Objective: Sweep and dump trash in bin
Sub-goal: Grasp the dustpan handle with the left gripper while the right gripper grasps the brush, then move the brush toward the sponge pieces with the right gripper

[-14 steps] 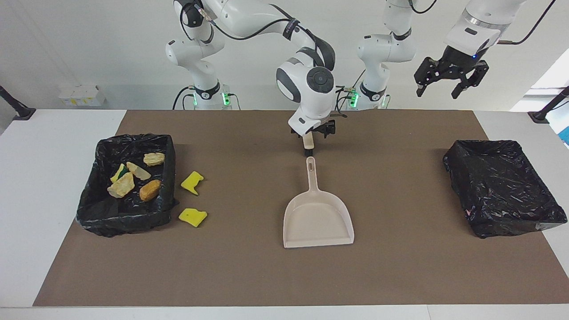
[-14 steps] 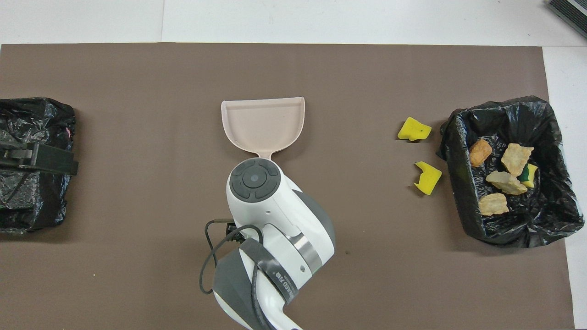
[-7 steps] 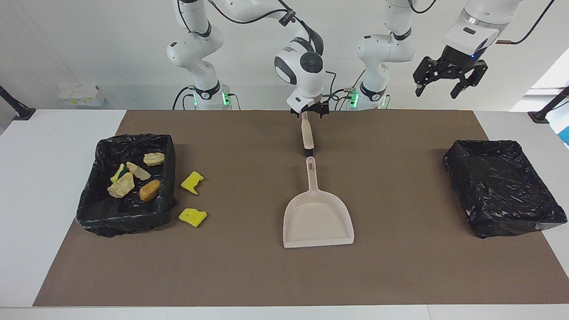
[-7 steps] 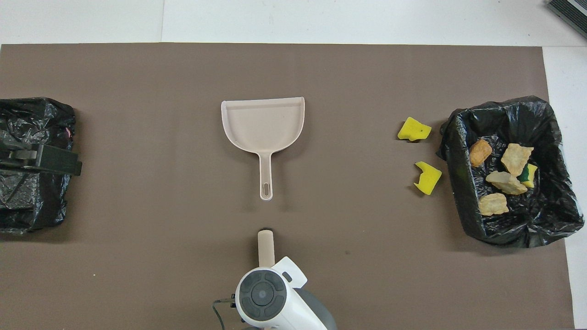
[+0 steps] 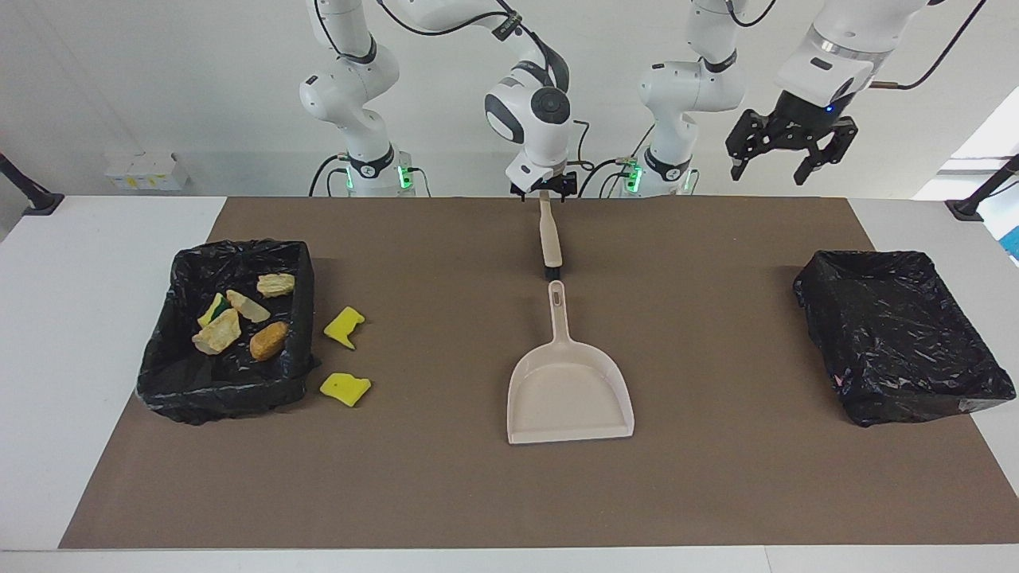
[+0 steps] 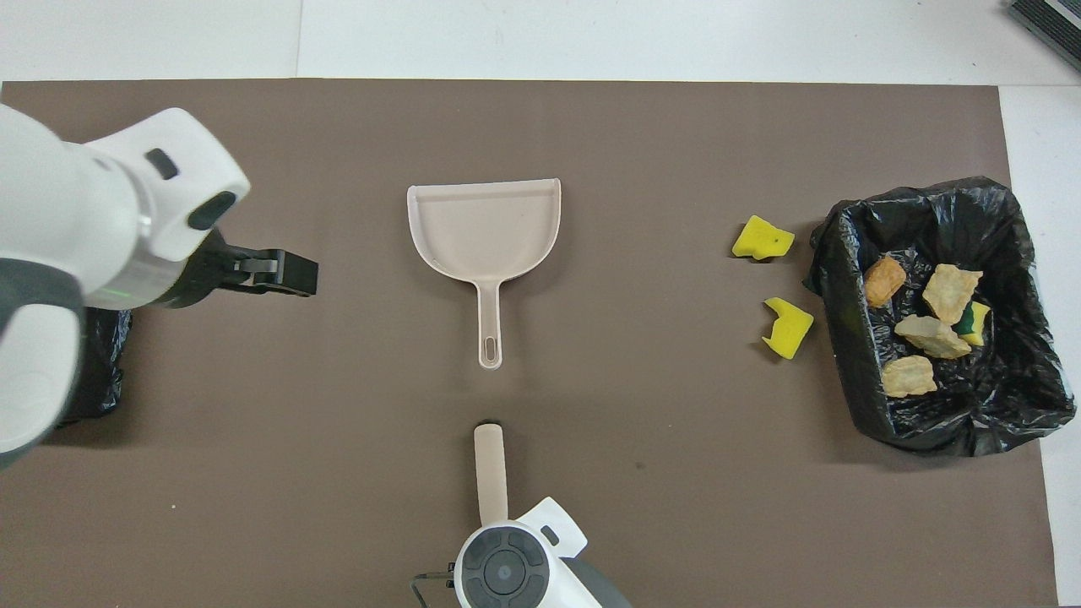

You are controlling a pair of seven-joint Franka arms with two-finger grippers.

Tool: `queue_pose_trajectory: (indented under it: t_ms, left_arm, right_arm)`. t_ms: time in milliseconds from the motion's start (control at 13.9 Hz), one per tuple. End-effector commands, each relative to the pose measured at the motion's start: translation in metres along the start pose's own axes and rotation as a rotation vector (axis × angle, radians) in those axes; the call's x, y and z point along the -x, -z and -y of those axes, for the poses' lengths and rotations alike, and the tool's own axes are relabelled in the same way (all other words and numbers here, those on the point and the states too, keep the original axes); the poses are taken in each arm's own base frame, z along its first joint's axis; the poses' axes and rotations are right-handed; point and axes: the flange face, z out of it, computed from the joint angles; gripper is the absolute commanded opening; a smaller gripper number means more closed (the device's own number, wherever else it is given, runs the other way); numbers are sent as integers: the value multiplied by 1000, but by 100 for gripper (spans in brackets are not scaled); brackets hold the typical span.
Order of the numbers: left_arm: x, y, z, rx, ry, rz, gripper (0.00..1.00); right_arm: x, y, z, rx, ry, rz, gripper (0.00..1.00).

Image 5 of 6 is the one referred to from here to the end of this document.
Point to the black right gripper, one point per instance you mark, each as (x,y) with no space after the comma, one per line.
(564,183)

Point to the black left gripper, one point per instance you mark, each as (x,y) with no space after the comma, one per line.
(808,113)

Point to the beige hand brush black bristles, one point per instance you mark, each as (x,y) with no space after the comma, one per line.
(550,231)

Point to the beige plastic dustpan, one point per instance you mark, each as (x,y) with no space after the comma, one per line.
(569,398)

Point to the notched yellow sponge piece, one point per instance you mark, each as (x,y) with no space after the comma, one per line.
(344,327)

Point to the yellow sponge piece dark dot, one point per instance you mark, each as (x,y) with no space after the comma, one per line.
(345,388)

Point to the golden croissant piece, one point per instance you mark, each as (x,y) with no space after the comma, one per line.
(248,306)
(275,284)

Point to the brown oval bread roll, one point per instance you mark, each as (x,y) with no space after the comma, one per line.
(268,340)

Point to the yellow sponge piece green back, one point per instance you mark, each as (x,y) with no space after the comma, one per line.
(211,309)

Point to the pale lumpy bread piece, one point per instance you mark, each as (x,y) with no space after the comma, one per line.
(216,334)

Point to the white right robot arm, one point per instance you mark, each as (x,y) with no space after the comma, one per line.
(533,119)

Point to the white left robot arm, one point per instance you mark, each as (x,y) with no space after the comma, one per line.
(685,87)

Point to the black bag bin pink mark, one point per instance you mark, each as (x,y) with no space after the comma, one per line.
(899,342)

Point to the black bag lined bin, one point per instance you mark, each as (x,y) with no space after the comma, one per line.
(183,382)

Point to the blue board edge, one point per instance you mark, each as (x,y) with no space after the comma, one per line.
(1013,243)

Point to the brown table mat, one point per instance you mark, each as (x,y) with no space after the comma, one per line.
(509,493)

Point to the white cardboard box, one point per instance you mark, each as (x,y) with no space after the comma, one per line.
(147,171)

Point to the black camera stand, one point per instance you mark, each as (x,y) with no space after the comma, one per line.
(979,195)
(32,195)

